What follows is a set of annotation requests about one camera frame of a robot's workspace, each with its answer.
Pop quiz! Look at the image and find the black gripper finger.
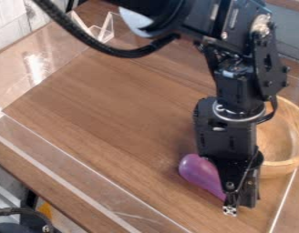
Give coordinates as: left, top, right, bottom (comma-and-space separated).
223, 181, 245, 217
239, 167, 261, 208

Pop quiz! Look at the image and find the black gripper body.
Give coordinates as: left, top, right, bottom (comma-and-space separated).
194, 96, 266, 217

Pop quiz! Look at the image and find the purple toy eggplant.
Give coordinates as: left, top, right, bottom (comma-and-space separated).
178, 154, 226, 200

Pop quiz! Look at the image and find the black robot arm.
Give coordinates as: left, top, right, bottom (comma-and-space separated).
119, 0, 289, 217

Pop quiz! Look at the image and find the brown wooden bowl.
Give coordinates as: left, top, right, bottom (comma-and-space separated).
257, 96, 299, 178

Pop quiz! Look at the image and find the clear acrylic front wall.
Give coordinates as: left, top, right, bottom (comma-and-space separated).
0, 113, 191, 233

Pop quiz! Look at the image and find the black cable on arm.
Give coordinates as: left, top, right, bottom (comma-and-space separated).
32, 0, 182, 59

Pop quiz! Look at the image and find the clear acrylic corner bracket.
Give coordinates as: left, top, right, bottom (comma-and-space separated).
69, 11, 115, 44

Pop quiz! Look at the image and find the black clamp with cable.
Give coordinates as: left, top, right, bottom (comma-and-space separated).
0, 208, 55, 233

